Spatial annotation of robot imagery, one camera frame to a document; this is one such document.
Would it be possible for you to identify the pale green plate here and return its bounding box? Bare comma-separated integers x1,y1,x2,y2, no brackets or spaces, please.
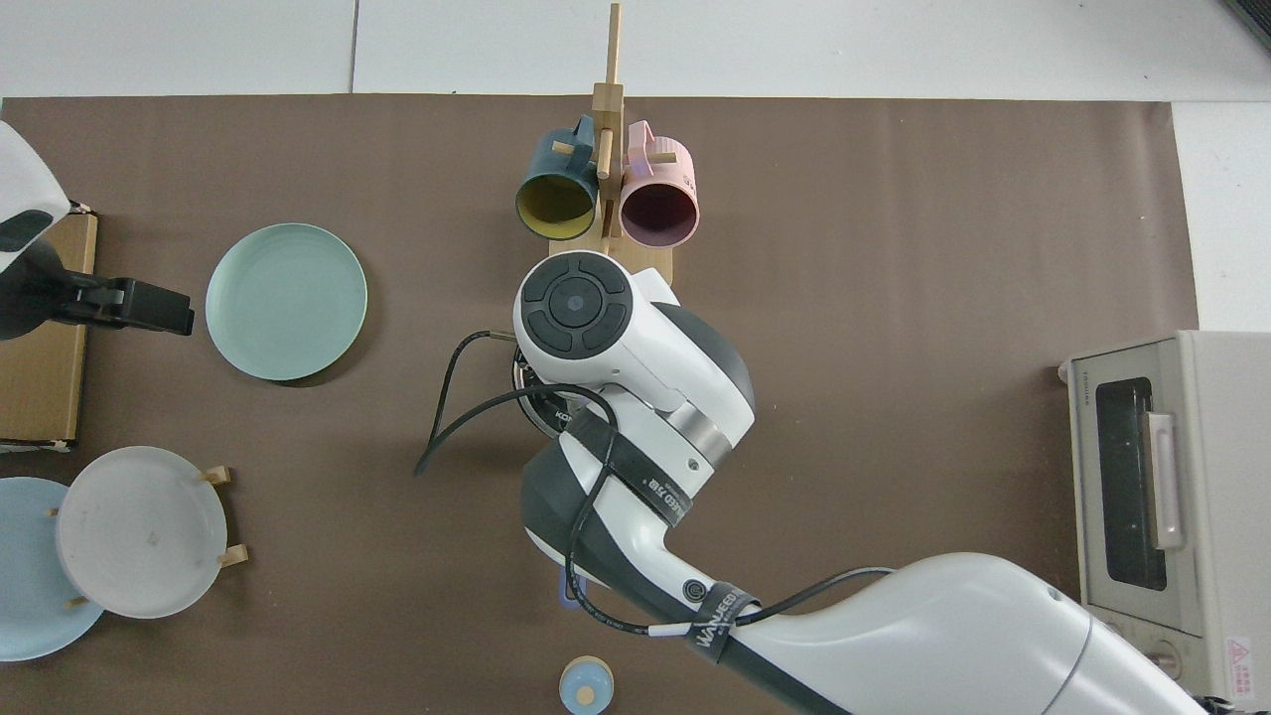
206,222,368,383

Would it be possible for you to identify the white plate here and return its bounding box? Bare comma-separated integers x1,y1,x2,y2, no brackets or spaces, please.
55,446,229,620

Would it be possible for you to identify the wooden plate rack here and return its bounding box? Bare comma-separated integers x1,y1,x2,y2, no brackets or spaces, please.
45,465,249,609

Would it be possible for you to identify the light blue plate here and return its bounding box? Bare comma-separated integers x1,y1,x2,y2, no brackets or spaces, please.
0,477,105,663

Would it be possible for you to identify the dark teal cup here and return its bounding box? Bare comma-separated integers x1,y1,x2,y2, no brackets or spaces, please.
514,116,599,242

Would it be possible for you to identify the wooden cup stand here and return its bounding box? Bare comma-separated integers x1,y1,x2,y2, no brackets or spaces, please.
551,3,676,291

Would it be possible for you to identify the pink ribbed cup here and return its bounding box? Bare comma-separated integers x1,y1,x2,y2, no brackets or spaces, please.
619,121,701,247

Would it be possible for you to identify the small blue round thing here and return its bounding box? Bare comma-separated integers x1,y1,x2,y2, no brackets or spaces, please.
559,657,615,713

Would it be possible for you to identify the brown table cloth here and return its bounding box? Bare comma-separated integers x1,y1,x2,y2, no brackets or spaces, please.
0,94,1202,715

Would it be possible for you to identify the pale toaster oven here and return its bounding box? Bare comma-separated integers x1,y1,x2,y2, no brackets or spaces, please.
1058,331,1271,711

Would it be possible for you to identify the dark grey slanted object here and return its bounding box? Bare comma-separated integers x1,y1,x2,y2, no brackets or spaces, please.
1226,0,1271,51

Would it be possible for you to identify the wire basket with wooden floor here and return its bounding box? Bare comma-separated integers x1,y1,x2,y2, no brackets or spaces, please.
0,204,98,453

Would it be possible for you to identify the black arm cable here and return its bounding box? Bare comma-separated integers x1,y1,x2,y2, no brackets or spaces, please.
414,330,895,637

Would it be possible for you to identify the black pot with blue handle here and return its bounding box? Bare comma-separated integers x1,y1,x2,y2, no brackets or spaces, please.
511,343,597,609

